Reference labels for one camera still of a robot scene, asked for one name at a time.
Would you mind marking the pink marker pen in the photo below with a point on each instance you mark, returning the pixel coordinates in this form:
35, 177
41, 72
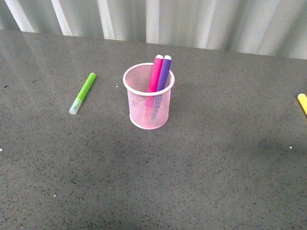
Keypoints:
153, 85

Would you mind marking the pink mesh pen cup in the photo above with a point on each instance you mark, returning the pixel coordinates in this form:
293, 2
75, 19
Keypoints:
136, 80

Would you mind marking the white pleated curtain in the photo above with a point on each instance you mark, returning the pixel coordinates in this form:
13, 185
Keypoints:
264, 27

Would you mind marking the purple marker pen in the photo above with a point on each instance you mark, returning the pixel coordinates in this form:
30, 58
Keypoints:
161, 83

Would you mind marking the green marker pen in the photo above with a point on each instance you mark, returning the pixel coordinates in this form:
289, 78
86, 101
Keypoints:
82, 94

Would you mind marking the yellow marker pen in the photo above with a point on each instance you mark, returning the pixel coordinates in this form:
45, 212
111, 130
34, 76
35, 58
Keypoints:
302, 98

